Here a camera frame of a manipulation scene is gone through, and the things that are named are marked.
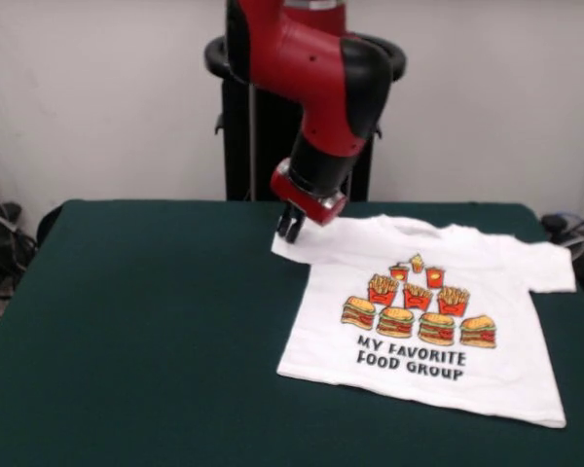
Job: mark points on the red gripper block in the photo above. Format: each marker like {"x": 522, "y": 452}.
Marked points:
{"x": 306, "y": 204}

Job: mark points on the white printed t-shirt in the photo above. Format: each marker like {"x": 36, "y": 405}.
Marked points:
{"x": 418, "y": 389}

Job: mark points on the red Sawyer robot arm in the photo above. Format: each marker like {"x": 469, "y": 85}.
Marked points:
{"x": 311, "y": 73}

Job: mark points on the dark green table cloth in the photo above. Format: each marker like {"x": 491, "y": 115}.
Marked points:
{"x": 126, "y": 340}

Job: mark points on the black power adapter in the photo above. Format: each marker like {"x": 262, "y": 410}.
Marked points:
{"x": 555, "y": 223}
{"x": 10, "y": 210}

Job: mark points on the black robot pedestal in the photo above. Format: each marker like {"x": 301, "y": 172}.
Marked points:
{"x": 233, "y": 155}

